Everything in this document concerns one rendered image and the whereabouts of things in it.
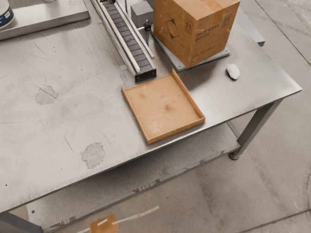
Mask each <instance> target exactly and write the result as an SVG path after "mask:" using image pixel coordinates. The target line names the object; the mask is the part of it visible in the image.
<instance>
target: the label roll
mask: <svg viewBox="0 0 311 233"><path fill-rule="evenodd" d="M13 19H14V12H13V10H12V8H11V7H10V5H9V3H8V1H7V0H0V28H3V27H5V26H7V25H8V24H10V23H11V22H12V20H13Z"/></svg>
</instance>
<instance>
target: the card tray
mask: <svg viewBox="0 0 311 233"><path fill-rule="evenodd" d="M121 89H122V93H123V95H124V97H125V99H126V101H127V103H128V105H129V107H130V109H131V111H132V113H133V115H134V117H135V119H136V121H137V123H138V126H139V128H140V130H141V132H142V134H143V135H144V137H145V140H146V142H147V144H148V145H149V144H151V143H154V142H156V141H159V140H161V139H164V138H166V137H169V136H171V135H174V134H176V133H179V132H181V131H183V130H186V129H189V128H191V127H194V126H196V125H199V124H201V123H204V121H205V115H204V114H203V112H202V111H201V109H200V108H199V107H198V105H197V104H196V102H195V101H194V99H193V98H192V96H191V94H190V93H189V91H188V90H187V89H186V87H185V86H184V84H183V83H182V81H181V80H180V78H179V76H178V75H177V73H176V72H175V71H174V69H172V74H169V75H166V76H163V77H160V78H158V79H155V80H151V81H148V82H145V83H142V84H139V85H137V86H133V87H130V88H127V89H123V87H122V85H121Z"/></svg>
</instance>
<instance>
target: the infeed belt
mask: <svg viewBox="0 0 311 233"><path fill-rule="evenodd" d="M96 1H97V0H96ZM97 3H98V5H99V7H100V9H101V10H102V8H101V6H100V4H99V2H98V1H97ZM104 7H105V9H106V10H107V12H108V14H109V16H110V17H111V19H112V21H113V23H114V24H115V26H116V28H117V30H118V31H119V33H120V35H121V37H122V38H123V40H124V42H125V44H126V45H127V47H128V49H129V51H130V52H131V54H132V56H133V58H134V59H135V61H136V63H137V65H138V66H139V68H140V72H137V70H136V69H135V67H134V65H133V63H132V62H131V60H130V58H129V56H128V55H127V53H126V51H125V49H124V47H123V46H122V43H121V42H120V40H119V38H118V36H117V35H116V33H115V31H114V29H113V27H112V26H111V24H110V22H109V20H108V18H107V17H106V15H105V13H104V11H103V10H102V12H103V14H104V16H105V18H106V20H107V22H108V23H109V25H110V27H111V29H112V31H113V32H114V34H115V36H116V38H117V39H118V41H119V43H120V45H121V47H122V49H123V50H124V52H125V54H126V56H127V57H128V59H129V61H130V63H131V65H132V66H133V68H134V70H135V72H136V74H137V75H139V74H143V73H146V72H149V71H152V70H154V69H153V67H152V65H151V64H150V62H149V60H148V59H147V57H146V55H145V54H144V52H143V50H142V49H141V47H140V46H139V44H138V42H137V41H136V39H135V38H134V36H133V34H132V32H131V31H130V29H129V27H128V26H127V24H126V23H125V21H124V19H123V18H122V16H121V15H120V13H119V11H118V10H117V8H116V6H115V5H114V4H113V5H104Z"/></svg>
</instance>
